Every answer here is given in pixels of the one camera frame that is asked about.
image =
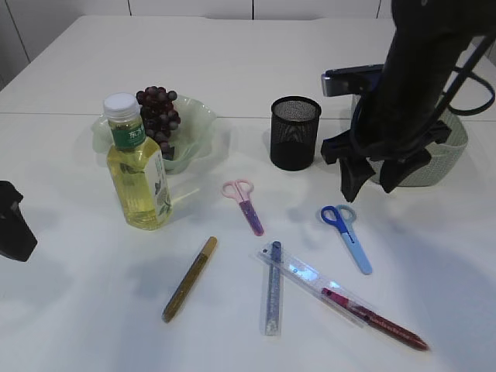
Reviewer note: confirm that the green woven plastic basket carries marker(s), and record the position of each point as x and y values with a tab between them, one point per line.
443	155

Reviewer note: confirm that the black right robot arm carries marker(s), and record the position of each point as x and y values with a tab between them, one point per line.
435	47

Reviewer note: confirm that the blue scissors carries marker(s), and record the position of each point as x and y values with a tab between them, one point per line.
342	218

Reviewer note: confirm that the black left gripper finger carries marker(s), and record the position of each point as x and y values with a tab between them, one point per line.
17	239

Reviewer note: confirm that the green wavy glass plate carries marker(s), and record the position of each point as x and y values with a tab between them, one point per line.
194	132

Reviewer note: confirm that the yellow tea bottle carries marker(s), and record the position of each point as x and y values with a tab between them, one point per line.
136	165

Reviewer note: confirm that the clear plastic ruler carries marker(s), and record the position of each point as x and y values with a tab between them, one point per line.
313	281

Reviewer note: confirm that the pink scissors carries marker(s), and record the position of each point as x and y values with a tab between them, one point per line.
240	190

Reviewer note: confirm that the gold glitter pen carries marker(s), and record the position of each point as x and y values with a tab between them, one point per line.
189	279

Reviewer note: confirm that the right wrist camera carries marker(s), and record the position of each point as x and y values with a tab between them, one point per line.
351	80

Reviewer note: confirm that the red glitter pen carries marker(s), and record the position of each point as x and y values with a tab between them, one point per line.
376	321

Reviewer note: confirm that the black mesh pen holder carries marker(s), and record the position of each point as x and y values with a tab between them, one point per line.
293	132

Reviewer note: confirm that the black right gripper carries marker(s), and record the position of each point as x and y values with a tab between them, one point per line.
398	165

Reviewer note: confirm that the purple plastic grape bunch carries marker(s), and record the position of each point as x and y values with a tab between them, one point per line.
159	116

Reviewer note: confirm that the blue glitter pen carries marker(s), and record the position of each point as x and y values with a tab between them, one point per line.
273	291

